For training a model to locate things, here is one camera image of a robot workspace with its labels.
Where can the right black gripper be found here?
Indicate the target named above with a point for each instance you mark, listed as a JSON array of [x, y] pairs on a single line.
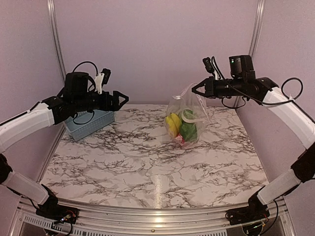
[[210, 91]]

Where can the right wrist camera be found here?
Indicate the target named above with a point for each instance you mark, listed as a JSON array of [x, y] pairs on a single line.
[[209, 67]]

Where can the left aluminium corner post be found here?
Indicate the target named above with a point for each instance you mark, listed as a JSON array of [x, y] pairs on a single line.
[[55, 35]]

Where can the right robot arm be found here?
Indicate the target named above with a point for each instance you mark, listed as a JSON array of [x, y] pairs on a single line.
[[284, 109]]

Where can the fake yellow banana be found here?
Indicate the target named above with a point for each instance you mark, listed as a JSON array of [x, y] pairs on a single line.
[[173, 123]]

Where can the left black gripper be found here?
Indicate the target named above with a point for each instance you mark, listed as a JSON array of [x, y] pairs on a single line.
[[114, 106]]

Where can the fake green lettuce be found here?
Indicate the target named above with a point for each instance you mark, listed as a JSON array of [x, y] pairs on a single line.
[[187, 115]]

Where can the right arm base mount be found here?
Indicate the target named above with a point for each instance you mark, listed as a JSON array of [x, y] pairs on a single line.
[[246, 214]]

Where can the aluminium corner post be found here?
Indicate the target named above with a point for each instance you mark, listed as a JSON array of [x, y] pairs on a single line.
[[55, 35], [257, 27]]

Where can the right aluminium corner post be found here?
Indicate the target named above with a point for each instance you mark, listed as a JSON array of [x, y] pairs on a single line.
[[257, 27]]

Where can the aluminium front frame rail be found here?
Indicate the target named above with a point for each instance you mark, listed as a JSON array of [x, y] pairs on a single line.
[[98, 220]]

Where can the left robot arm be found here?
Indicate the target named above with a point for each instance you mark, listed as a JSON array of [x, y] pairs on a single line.
[[81, 93]]

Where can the clear zip top bag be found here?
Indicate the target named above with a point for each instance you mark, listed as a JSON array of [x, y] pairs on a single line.
[[188, 100]]

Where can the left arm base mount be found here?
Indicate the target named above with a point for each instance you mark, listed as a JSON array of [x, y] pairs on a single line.
[[59, 213]]

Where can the blue plastic basket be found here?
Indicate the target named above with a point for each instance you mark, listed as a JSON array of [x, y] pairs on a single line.
[[87, 123]]

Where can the fake red food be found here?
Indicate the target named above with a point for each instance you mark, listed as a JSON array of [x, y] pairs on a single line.
[[181, 139]]

